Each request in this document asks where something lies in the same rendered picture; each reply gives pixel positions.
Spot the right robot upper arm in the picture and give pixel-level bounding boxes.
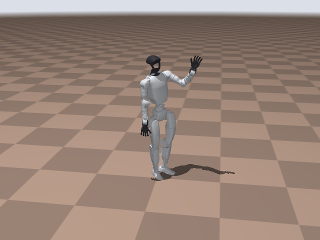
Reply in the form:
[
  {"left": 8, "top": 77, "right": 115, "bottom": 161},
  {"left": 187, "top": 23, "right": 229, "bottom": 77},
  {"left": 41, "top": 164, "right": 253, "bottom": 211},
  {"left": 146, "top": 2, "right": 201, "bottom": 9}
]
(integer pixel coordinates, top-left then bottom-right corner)
[{"left": 139, "top": 78, "right": 150, "bottom": 107}]

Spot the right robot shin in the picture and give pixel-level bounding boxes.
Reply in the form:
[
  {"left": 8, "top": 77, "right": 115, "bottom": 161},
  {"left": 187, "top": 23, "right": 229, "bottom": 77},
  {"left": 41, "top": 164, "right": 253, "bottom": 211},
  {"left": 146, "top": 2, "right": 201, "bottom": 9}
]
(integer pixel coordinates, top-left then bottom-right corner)
[{"left": 149, "top": 145, "right": 159, "bottom": 173}]

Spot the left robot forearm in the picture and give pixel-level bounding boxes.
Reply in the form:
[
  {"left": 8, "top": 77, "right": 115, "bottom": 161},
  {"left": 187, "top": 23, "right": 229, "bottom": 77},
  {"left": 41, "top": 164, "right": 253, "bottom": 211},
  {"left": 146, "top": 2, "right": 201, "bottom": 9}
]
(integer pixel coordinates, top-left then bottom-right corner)
[{"left": 184, "top": 70, "right": 196, "bottom": 83}]

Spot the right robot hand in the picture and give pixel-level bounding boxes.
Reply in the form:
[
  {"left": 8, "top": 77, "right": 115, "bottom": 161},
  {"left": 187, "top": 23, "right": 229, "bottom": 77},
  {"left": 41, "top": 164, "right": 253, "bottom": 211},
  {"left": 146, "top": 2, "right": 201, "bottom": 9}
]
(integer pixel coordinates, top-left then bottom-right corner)
[{"left": 140, "top": 120, "right": 151, "bottom": 137}]

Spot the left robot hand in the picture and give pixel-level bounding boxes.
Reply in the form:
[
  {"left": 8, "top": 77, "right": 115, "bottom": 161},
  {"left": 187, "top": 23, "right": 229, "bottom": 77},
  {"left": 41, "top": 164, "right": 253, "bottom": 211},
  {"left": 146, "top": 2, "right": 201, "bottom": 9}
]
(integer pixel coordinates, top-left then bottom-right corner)
[{"left": 189, "top": 55, "right": 202, "bottom": 74}]

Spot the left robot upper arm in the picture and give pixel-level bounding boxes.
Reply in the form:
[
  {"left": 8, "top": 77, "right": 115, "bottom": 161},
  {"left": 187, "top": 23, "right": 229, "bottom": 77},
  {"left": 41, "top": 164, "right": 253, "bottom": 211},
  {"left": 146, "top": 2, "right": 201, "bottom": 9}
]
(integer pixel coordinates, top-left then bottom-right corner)
[{"left": 163, "top": 70, "right": 187, "bottom": 88}]

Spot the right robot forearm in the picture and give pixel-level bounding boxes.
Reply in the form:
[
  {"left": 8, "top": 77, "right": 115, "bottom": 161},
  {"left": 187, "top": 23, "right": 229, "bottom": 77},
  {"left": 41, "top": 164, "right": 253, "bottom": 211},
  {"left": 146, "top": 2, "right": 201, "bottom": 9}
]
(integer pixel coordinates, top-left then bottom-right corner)
[{"left": 141, "top": 100, "right": 149, "bottom": 125}]

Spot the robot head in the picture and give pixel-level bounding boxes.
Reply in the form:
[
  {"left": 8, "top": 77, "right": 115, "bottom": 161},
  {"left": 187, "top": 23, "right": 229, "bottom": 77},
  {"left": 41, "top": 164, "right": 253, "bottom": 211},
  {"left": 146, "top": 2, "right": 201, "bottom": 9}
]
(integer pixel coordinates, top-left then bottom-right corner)
[{"left": 146, "top": 55, "right": 161, "bottom": 76}]

